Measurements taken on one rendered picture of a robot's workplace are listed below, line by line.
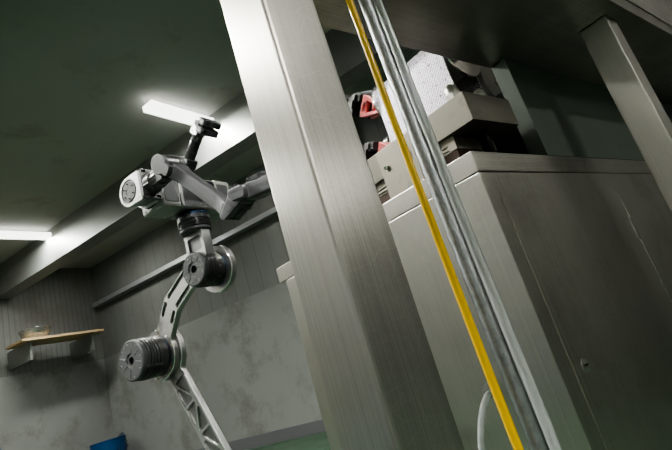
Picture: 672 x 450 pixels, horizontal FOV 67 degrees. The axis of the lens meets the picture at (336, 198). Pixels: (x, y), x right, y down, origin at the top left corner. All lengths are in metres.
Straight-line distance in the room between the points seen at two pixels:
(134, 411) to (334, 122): 7.60
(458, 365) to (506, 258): 0.22
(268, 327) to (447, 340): 5.04
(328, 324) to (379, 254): 0.06
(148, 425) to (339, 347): 7.38
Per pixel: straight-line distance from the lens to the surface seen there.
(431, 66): 1.30
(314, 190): 0.37
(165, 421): 7.43
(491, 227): 0.88
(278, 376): 5.94
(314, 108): 0.40
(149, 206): 2.10
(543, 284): 0.90
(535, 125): 1.16
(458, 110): 0.99
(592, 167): 1.30
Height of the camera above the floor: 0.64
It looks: 17 degrees up
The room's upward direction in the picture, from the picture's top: 17 degrees counter-clockwise
